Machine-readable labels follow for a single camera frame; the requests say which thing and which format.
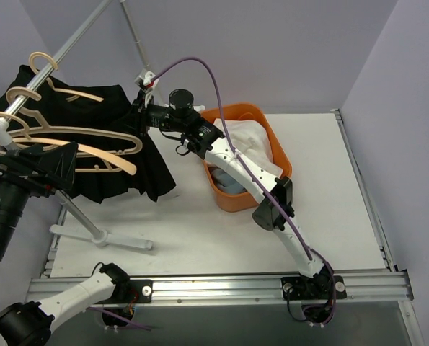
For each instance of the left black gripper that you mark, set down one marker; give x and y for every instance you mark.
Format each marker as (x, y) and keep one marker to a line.
(36, 176)

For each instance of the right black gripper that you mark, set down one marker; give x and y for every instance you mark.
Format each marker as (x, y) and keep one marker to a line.
(140, 114)

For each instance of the wooden hanger for white skirt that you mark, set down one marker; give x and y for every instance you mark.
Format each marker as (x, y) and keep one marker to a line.
(27, 123)

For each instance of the black skirt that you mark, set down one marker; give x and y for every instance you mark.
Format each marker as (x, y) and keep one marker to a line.
(113, 113)

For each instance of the wooden hanger for denim skirt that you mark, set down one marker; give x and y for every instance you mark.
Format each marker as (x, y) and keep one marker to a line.
(113, 163)

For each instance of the wooden hanger for black skirt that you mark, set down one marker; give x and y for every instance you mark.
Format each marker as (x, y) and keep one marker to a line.
(72, 94)

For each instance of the blue denim skirt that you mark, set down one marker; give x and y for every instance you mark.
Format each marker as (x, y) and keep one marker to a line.
(226, 183)

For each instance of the white pleated skirt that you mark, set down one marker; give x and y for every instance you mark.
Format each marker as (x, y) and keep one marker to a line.
(250, 138)

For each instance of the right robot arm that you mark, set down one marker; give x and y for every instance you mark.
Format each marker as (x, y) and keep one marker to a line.
(274, 195)

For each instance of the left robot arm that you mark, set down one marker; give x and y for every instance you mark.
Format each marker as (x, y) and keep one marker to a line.
(33, 323)

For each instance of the white metal clothes rack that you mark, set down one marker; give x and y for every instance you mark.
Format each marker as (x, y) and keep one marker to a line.
(17, 97)

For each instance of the orange plastic basket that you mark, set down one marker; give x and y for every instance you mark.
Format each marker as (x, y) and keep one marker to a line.
(237, 202)

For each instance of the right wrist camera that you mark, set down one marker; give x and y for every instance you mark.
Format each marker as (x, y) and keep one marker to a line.
(147, 82)

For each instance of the aluminium mounting rail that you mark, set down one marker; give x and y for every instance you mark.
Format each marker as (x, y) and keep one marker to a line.
(221, 290)

